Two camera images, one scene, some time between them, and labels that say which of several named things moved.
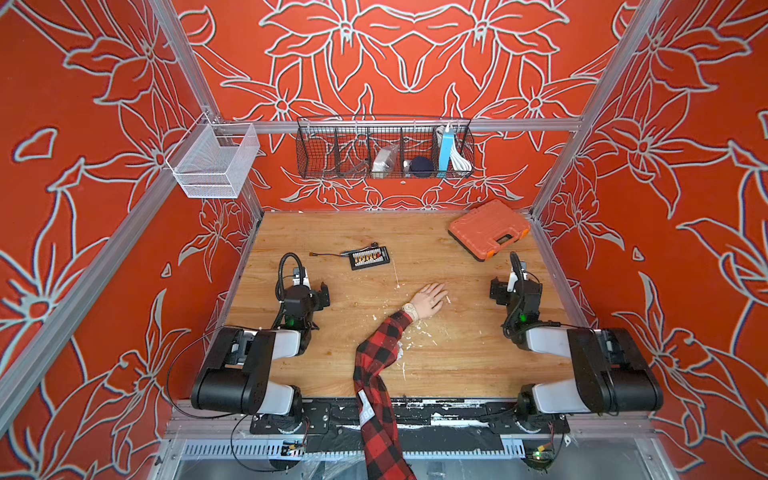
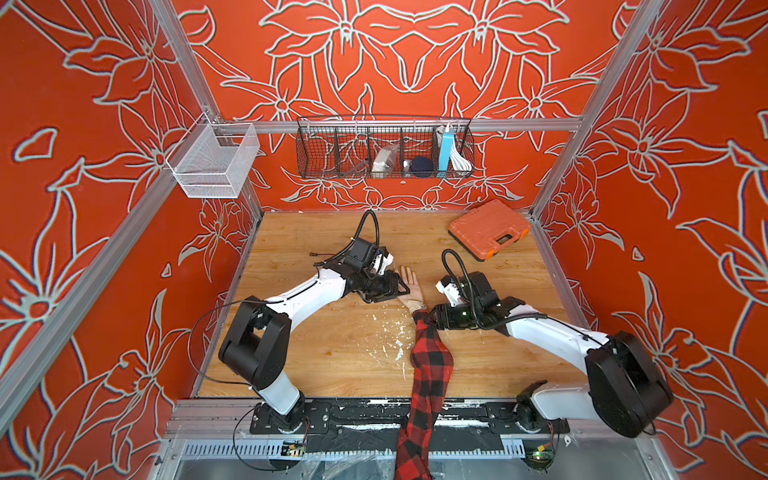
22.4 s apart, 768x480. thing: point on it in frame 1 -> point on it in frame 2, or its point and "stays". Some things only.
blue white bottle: x=446 y=147 stays
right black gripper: x=502 y=288 -> x=440 y=311
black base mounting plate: x=416 y=416 stays
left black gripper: x=318 y=299 -> x=390 y=289
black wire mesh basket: x=345 y=147 stays
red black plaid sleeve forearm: x=385 y=455 -> x=432 y=368
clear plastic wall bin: x=214 y=159 stays
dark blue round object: x=422 y=167 stays
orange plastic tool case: x=485 y=230 stays
